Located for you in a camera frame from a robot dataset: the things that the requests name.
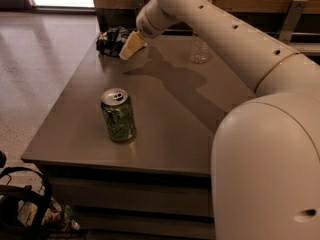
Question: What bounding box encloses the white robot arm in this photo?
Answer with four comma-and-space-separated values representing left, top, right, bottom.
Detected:
121, 0, 320, 240

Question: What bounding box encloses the right metal bracket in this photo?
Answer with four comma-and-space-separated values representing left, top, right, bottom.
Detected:
278, 0, 308, 43

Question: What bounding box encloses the metal bracket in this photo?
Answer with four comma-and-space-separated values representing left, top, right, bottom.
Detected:
134, 0, 148, 14
278, 0, 308, 43

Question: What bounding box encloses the left metal bracket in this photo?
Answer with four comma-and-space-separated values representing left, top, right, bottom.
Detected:
134, 0, 148, 14

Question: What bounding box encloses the wooden wall counter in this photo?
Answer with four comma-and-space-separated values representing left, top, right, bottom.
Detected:
94, 0, 320, 43

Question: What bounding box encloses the blue chip bag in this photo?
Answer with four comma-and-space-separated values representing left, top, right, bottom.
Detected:
96, 26, 130, 57

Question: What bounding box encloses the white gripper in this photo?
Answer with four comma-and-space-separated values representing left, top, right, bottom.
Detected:
119, 0, 179, 60

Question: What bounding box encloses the clear plastic water bottle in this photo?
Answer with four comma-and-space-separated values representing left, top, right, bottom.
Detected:
190, 32, 209, 64

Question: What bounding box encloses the grey table with drawers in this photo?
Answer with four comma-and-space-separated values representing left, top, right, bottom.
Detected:
22, 36, 252, 240

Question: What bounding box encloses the green soda can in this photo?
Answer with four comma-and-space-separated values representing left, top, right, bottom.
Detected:
101, 88, 136, 142

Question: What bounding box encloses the black bag with straps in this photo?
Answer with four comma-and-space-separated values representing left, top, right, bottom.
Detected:
0, 151, 52, 240

